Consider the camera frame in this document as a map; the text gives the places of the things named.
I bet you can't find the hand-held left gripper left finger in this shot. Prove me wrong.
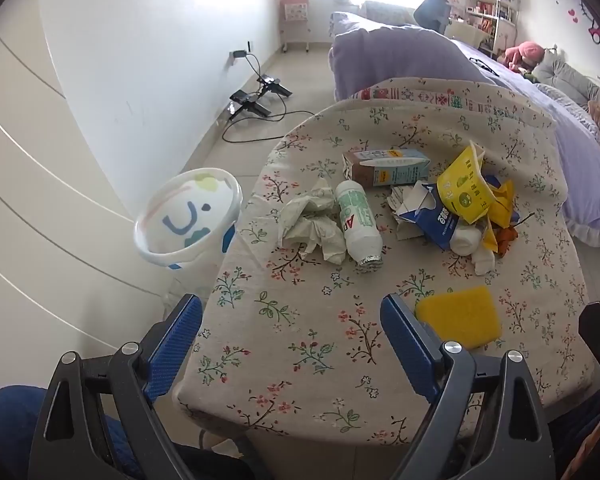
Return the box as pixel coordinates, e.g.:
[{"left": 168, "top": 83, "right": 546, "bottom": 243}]
[{"left": 27, "top": 293, "right": 253, "bottom": 480}]

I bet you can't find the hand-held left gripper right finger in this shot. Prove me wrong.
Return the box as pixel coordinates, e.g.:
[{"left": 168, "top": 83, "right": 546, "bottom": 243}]
[{"left": 380, "top": 293, "right": 556, "bottom": 480}]

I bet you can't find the torn drink carton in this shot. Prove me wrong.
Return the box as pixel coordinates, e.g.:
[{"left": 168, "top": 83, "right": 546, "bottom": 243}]
[{"left": 386, "top": 181, "right": 463, "bottom": 252}]

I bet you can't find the white plastic bottle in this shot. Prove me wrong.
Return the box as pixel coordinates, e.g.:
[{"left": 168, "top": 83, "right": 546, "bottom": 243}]
[{"left": 334, "top": 180, "right": 385, "bottom": 275}]

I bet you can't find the white smiley face bin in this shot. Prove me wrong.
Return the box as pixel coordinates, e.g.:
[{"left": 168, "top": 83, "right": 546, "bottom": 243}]
[{"left": 133, "top": 166, "right": 243, "bottom": 273}]

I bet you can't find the white tissue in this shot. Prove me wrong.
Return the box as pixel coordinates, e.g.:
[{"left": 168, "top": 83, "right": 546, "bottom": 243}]
[{"left": 279, "top": 177, "right": 348, "bottom": 266}]

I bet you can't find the yellow paper bowl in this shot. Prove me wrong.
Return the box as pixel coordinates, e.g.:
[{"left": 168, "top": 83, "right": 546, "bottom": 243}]
[{"left": 436, "top": 141, "right": 501, "bottom": 226}]

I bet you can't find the yellow sponge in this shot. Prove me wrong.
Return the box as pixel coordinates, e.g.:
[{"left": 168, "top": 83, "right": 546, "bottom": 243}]
[{"left": 414, "top": 287, "right": 503, "bottom": 351}]

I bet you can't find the floral tablecloth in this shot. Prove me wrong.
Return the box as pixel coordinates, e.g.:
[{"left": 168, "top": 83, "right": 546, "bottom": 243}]
[{"left": 172, "top": 77, "right": 597, "bottom": 446}]

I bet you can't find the crumpled white paper ball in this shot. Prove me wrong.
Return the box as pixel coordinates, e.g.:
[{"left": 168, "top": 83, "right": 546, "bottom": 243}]
[{"left": 450, "top": 222, "right": 497, "bottom": 276}]

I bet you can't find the orange peel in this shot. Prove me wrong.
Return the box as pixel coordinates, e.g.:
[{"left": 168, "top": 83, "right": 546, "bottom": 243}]
[{"left": 495, "top": 225, "right": 520, "bottom": 257}]

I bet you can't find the lavender bed sheet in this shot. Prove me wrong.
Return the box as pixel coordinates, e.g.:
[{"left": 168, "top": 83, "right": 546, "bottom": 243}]
[{"left": 450, "top": 40, "right": 600, "bottom": 249}]

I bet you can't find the crumpled yellow wrapper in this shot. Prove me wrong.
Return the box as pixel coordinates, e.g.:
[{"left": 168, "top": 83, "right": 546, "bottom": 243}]
[{"left": 482, "top": 175, "right": 518, "bottom": 253}]

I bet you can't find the blue and brown milk carton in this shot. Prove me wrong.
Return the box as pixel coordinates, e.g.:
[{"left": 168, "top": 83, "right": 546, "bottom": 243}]
[{"left": 341, "top": 148, "right": 431, "bottom": 188}]

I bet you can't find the person's blue jeans leg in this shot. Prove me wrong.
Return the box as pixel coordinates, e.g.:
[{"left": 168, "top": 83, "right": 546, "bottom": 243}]
[{"left": 0, "top": 385, "right": 146, "bottom": 480}]

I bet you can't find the white wardrobe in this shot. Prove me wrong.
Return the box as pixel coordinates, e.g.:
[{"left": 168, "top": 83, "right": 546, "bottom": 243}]
[{"left": 0, "top": 25, "right": 191, "bottom": 396}]

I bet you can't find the grey pillow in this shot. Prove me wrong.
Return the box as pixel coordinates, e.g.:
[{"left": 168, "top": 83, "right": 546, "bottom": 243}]
[{"left": 532, "top": 52, "right": 600, "bottom": 111}]

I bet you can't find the black floor device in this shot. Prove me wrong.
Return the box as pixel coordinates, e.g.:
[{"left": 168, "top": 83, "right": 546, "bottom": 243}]
[
  {"left": 259, "top": 75, "right": 294, "bottom": 97},
  {"left": 229, "top": 89, "right": 272, "bottom": 119}
]

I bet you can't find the pink plush toy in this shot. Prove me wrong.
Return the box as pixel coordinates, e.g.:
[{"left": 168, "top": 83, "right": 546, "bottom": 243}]
[{"left": 502, "top": 41, "right": 547, "bottom": 74}]

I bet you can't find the purple duvet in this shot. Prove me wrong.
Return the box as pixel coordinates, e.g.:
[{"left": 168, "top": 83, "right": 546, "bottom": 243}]
[{"left": 327, "top": 11, "right": 497, "bottom": 102}]

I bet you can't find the white bookshelf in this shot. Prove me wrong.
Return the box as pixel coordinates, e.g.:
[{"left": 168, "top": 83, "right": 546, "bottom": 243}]
[{"left": 462, "top": 0, "right": 521, "bottom": 54}]

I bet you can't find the dark blue office chair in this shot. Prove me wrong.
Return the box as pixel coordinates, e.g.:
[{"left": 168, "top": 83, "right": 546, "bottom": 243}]
[{"left": 414, "top": 0, "right": 453, "bottom": 36}]

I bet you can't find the pink small chair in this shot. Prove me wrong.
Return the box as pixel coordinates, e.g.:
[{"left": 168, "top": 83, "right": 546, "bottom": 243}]
[{"left": 279, "top": 0, "right": 312, "bottom": 54}]

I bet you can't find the black floor cable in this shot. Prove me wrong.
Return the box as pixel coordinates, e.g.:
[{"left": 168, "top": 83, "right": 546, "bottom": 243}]
[{"left": 223, "top": 52, "right": 307, "bottom": 144}]

